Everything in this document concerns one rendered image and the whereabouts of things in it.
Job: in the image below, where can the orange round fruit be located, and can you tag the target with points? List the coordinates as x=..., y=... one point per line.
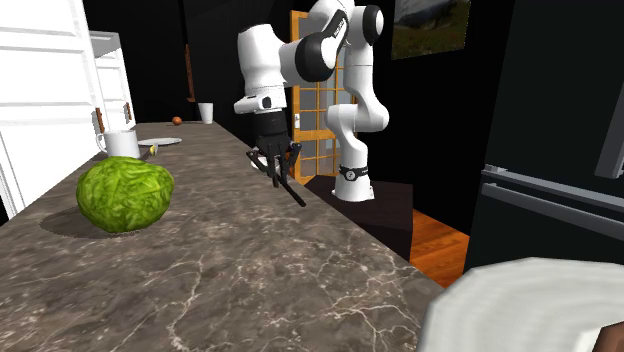
x=176, y=121

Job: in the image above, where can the white plate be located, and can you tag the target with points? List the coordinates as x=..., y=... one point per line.
x=163, y=141

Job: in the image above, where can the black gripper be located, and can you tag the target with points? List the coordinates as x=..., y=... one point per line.
x=269, y=128

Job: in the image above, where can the dark robot stand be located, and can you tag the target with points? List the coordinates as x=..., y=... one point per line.
x=385, y=209

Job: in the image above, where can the green lettuce head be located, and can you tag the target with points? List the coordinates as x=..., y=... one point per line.
x=124, y=193

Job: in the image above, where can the white mug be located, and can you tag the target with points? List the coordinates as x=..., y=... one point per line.
x=122, y=144

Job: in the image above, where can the small yellow thing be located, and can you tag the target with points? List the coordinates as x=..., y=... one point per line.
x=153, y=149

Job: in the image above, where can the orange glass panel door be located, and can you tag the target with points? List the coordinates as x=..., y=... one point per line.
x=312, y=126

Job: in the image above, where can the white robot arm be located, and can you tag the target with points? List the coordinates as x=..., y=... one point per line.
x=358, y=73

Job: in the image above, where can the landscape wall picture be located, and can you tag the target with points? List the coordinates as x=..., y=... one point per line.
x=429, y=29

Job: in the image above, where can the white cup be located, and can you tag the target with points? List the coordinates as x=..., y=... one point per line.
x=206, y=113

